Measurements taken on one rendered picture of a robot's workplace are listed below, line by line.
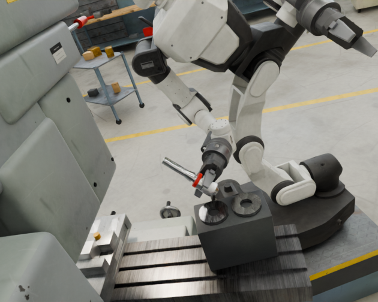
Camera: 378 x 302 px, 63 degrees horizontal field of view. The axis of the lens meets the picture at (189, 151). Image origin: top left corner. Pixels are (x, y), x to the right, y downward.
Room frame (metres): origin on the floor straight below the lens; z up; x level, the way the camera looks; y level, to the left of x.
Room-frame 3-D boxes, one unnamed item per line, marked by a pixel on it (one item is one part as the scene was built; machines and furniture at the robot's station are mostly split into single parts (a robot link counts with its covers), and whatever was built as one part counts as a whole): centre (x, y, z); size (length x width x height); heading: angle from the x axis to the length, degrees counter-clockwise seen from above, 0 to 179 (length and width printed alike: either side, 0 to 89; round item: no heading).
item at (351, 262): (1.15, -0.40, 0.20); 0.78 x 0.68 x 0.40; 94
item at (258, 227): (0.66, -0.07, 1.04); 0.22 x 0.12 x 0.20; 85
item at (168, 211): (1.21, 0.21, 0.64); 0.16 x 0.12 x 0.12; 166
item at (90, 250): (0.75, 0.43, 1.04); 0.06 x 0.05 x 0.06; 76
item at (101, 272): (0.78, 0.42, 0.99); 0.35 x 0.15 x 0.11; 166
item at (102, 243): (0.80, 0.42, 1.03); 0.15 x 0.06 x 0.04; 76
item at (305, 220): (1.16, -0.40, 0.59); 0.64 x 0.52 x 0.33; 94
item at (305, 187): (1.16, -0.43, 0.68); 0.21 x 0.20 x 0.13; 94
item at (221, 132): (0.89, -0.11, 1.22); 0.11 x 0.11 x 0.11; 59
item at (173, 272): (0.73, 0.36, 0.90); 1.24 x 0.23 x 0.08; 76
